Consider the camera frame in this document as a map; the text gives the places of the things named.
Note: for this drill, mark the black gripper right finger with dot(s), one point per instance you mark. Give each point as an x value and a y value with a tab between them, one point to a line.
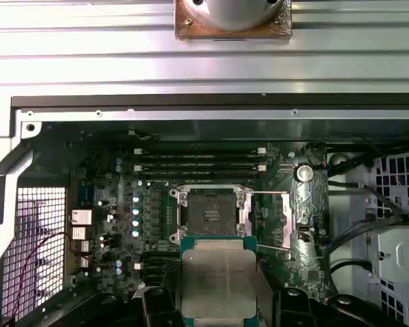
294	310

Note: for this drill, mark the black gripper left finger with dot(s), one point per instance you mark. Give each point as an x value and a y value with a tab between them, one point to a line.
158	310

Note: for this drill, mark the silver green CPU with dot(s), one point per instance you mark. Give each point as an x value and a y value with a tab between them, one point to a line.
218	282

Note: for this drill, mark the thin metal locking lever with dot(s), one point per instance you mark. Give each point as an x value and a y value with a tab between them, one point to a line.
274	247

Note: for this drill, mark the metal socket cover frame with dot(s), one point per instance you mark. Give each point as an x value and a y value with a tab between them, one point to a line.
289	221

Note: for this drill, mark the black RAM slot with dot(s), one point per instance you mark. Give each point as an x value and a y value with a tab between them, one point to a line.
197	158
160	257
197	174
197	168
197	150
160	269

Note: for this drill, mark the CPU socket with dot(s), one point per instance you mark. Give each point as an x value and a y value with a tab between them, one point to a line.
208	214

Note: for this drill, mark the green motherboard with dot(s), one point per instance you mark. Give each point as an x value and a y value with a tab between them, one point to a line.
293	265

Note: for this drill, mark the small silver capacitor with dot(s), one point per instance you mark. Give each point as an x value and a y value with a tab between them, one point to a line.
135	199
135	233
135	211
135	223

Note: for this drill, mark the silver rear port housing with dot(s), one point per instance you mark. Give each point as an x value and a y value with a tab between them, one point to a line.
81	246
81	217
78	232

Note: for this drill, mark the silver perforated drive cage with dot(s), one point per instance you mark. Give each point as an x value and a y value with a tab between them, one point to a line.
395	245

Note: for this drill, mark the round coin battery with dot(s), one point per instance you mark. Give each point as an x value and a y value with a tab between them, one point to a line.
304	173

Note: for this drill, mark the black silver PC case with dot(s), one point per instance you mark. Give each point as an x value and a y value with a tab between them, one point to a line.
191	114

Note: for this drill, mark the square brown base plate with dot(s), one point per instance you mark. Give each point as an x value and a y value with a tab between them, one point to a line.
184	30

